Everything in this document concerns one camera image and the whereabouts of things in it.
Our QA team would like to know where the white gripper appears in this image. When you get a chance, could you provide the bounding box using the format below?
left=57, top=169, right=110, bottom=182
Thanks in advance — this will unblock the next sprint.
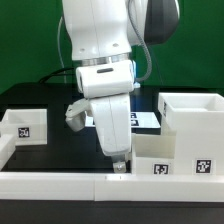
left=90, top=93, right=131, bottom=172

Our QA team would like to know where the white drawer with knob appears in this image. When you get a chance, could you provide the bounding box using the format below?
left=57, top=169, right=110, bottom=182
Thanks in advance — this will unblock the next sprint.
left=131, top=134, right=175, bottom=175

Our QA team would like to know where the white drawer cabinet box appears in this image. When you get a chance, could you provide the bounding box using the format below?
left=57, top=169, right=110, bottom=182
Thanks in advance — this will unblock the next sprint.
left=158, top=93, right=224, bottom=175

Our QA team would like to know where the white drawer tray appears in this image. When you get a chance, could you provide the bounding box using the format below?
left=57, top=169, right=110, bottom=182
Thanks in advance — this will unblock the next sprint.
left=0, top=109, right=47, bottom=146

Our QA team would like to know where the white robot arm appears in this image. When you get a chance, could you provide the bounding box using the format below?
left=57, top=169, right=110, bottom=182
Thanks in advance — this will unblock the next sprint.
left=62, top=0, right=180, bottom=173

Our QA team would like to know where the white marker sheet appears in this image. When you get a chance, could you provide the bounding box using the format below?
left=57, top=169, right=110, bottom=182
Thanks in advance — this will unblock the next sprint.
left=84, top=111, right=162, bottom=130

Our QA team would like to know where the white front fence bar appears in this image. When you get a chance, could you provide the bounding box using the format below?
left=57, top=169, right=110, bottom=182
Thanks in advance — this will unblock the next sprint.
left=0, top=172, right=224, bottom=202

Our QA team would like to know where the white left fence block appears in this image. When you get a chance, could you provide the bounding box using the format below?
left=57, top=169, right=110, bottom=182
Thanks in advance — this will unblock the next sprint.
left=0, top=134, right=16, bottom=171

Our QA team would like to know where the grey cable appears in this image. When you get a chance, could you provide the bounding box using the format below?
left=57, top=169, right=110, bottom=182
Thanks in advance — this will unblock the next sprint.
left=56, top=16, right=66, bottom=69

